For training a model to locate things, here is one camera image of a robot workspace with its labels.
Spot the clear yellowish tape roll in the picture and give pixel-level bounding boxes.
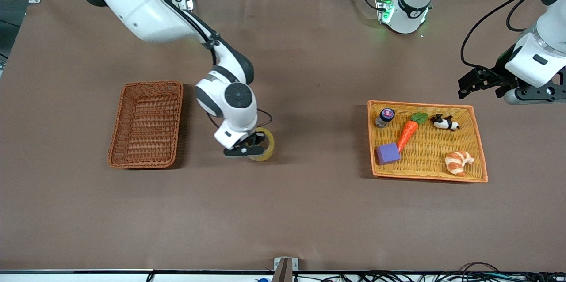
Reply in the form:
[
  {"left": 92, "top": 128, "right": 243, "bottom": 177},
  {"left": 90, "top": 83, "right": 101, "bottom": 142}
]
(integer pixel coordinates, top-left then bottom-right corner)
[{"left": 248, "top": 127, "right": 275, "bottom": 162}]

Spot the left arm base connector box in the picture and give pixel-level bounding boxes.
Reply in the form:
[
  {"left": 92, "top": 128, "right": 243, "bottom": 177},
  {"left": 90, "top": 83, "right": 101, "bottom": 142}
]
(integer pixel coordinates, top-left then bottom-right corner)
[{"left": 375, "top": 0, "right": 395, "bottom": 24}]

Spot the orange rimmed yellow wicker basket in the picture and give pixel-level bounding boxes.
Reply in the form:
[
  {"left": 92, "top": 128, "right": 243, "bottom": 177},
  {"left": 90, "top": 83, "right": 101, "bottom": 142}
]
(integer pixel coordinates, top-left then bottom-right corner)
[{"left": 367, "top": 100, "right": 488, "bottom": 183}]

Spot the brown wicker basket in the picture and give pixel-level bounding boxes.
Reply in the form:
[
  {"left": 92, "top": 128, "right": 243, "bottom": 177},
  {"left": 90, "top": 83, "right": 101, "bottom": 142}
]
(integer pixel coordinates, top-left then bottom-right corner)
[{"left": 107, "top": 80, "right": 184, "bottom": 169}]

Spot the black white panda figurine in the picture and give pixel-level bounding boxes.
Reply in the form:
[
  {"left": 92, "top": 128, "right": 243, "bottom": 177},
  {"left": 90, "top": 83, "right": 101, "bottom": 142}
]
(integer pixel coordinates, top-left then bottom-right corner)
[{"left": 431, "top": 114, "right": 460, "bottom": 132}]

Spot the brown table cover sheet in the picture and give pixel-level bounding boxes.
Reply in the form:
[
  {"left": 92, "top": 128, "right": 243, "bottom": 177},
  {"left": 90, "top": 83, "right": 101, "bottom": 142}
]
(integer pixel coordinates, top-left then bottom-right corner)
[{"left": 0, "top": 0, "right": 566, "bottom": 272}]

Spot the toy croissant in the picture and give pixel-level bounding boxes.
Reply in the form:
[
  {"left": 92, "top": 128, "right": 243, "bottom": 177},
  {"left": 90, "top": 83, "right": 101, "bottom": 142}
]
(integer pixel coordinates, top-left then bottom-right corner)
[{"left": 444, "top": 151, "right": 474, "bottom": 177}]

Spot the orange toy carrot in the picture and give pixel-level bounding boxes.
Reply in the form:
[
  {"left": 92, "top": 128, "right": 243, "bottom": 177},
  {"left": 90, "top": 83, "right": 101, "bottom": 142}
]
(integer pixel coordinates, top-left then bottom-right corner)
[{"left": 397, "top": 112, "right": 429, "bottom": 153}]

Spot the small jar with dark lid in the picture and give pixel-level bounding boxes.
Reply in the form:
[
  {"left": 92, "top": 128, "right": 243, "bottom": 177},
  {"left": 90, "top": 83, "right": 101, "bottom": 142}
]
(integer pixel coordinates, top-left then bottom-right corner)
[{"left": 375, "top": 108, "right": 395, "bottom": 129}]

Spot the purple foam cube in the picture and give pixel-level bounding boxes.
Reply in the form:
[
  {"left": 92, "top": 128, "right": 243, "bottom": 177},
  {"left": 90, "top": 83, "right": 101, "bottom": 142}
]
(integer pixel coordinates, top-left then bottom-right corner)
[{"left": 375, "top": 142, "right": 402, "bottom": 166}]

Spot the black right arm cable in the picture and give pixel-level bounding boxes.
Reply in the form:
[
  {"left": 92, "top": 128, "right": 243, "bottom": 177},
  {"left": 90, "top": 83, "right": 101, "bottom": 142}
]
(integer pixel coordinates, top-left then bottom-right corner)
[{"left": 146, "top": 0, "right": 273, "bottom": 130}]

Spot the short black left arm cable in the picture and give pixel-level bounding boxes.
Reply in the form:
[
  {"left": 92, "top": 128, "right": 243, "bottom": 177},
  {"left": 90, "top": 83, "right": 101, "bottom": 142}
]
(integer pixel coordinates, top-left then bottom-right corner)
[{"left": 506, "top": 0, "right": 539, "bottom": 32}]

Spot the metal table edge bracket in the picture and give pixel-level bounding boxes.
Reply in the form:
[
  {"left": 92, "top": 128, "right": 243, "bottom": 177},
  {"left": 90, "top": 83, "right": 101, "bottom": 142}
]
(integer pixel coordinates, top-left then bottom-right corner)
[{"left": 272, "top": 257, "right": 299, "bottom": 282}]

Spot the black cable bundle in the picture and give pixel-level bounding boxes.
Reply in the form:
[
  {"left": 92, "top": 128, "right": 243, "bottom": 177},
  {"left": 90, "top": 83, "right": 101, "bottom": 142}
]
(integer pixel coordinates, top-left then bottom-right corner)
[{"left": 292, "top": 262, "right": 566, "bottom": 282}]

